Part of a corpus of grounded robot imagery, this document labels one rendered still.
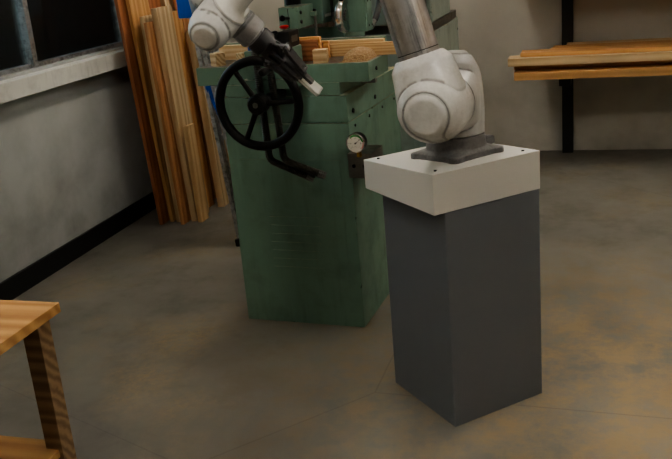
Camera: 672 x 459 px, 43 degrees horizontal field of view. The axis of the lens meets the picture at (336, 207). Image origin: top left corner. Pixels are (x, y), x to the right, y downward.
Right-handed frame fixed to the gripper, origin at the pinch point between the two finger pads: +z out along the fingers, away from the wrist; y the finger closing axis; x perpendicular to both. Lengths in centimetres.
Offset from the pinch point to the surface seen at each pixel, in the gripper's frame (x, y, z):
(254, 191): 7, 56, 17
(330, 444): 80, 7, 58
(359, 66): -22.7, 6.5, 11.3
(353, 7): -55, 23, 3
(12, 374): 90, 105, -7
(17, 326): 101, 0, -25
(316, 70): -19.4, 17.9, 3.3
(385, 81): -50, 35, 31
